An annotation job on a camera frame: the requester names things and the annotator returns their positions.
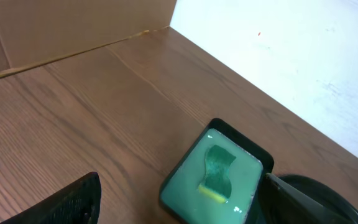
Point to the round black tray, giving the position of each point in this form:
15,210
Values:
322,193

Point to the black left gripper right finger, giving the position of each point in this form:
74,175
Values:
291,205

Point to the rectangular black water tray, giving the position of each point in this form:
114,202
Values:
179,194

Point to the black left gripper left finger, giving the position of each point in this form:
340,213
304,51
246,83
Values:
77,203

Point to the brown cardboard panel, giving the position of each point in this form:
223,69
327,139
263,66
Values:
36,32

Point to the green yellow sponge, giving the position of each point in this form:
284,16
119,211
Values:
216,184

